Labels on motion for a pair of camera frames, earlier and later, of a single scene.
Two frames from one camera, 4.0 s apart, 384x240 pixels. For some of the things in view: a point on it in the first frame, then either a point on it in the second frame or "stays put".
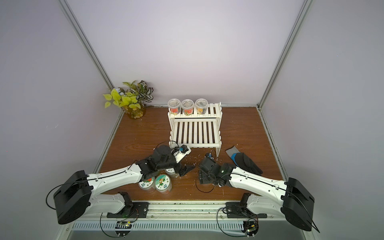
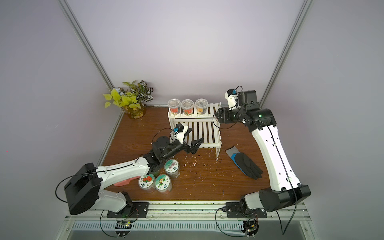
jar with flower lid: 171,173 stays put
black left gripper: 186,169 → 189,149
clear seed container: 201,104 stays put
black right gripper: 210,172 → 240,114
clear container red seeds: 174,106 stays put
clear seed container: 188,106 stays put
